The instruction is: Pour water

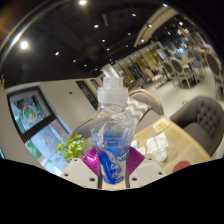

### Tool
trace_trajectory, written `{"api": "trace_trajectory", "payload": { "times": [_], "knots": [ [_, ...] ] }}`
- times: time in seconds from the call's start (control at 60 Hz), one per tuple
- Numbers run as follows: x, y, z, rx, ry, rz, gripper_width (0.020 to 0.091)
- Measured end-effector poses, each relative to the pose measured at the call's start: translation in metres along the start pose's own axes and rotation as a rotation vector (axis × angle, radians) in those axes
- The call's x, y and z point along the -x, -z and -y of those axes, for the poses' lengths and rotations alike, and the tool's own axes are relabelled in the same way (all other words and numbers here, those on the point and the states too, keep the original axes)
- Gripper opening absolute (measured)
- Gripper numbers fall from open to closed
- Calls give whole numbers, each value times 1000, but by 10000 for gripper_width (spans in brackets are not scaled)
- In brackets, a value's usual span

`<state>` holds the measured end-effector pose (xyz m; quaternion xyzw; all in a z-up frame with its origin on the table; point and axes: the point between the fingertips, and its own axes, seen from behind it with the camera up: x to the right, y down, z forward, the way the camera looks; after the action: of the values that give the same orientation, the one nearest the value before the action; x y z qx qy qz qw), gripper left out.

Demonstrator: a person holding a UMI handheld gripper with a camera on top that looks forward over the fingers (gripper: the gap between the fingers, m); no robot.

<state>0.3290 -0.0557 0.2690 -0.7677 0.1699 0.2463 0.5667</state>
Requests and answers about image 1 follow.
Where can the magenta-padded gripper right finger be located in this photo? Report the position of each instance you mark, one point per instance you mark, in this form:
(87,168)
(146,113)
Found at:
(136,160)

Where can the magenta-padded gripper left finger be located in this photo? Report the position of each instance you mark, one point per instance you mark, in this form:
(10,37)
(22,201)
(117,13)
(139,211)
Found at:
(89,160)

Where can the clear blue-labelled water bottle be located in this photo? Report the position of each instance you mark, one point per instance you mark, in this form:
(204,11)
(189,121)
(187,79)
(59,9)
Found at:
(111,136)

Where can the green potted plant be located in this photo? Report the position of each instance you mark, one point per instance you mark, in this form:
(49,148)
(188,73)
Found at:
(71,148)

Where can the clear plastic cup with straw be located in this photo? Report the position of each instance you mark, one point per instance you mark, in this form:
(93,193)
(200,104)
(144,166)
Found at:
(158,150)

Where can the grey white chevron cushion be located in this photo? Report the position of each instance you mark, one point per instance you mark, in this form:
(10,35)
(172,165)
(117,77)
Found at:
(138,110)

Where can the grey wood-framed sofa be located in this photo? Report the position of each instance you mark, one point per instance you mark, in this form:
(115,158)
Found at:
(146,100)

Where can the grey tufted armchair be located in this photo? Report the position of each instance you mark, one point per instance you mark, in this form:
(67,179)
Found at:
(200,123)

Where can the black-framed decorated window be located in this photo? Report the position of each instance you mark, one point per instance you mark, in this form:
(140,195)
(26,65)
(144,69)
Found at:
(31,113)

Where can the white round column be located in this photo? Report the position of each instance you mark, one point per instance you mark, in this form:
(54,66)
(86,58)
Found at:
(109,71)

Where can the group of dining chairs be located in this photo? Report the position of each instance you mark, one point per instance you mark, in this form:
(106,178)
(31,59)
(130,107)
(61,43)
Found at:
(181,68)

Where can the group of ceiling lights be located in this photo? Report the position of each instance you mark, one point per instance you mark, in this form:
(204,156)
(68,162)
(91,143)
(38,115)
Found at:
(24,44)

